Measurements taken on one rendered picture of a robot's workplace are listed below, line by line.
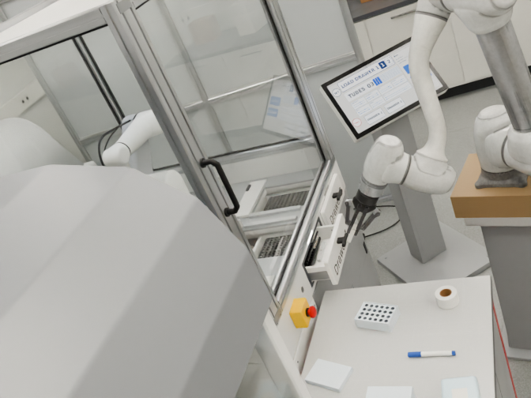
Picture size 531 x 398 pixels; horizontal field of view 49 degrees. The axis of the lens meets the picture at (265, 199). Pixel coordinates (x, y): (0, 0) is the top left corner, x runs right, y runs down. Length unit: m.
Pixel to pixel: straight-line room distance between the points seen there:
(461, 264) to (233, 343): 2.30
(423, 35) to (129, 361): 1.35
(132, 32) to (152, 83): 0.12
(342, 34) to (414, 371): 2.20
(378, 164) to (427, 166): 0.15
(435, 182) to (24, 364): 1.40
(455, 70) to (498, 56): 3.13
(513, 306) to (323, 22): 1.86
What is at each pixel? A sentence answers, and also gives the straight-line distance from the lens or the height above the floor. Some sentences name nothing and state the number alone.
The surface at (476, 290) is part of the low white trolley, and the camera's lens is 2.03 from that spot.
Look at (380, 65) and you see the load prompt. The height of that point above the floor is 1.16.
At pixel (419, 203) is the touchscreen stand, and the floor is 0.40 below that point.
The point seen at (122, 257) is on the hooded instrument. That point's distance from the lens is 1.01.
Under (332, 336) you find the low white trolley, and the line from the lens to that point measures 2.02.
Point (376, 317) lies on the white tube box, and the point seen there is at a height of 0.80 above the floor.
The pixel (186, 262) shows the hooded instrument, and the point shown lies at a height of 1.60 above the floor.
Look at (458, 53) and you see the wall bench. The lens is 4.98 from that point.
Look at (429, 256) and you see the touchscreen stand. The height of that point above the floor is 0.06.
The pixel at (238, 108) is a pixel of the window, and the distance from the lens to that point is 1.87.
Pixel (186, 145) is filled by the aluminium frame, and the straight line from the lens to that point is 1.53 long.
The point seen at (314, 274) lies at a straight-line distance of 2.12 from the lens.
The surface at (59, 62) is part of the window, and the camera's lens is 1.60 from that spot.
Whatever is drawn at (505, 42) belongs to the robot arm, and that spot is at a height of 1.46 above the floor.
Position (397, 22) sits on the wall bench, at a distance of 4.84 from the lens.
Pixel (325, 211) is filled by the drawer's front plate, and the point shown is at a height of 0.92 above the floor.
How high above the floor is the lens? 2.12
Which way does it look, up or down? 28 degrees down
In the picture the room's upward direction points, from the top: 24 degrees counter-clockwise
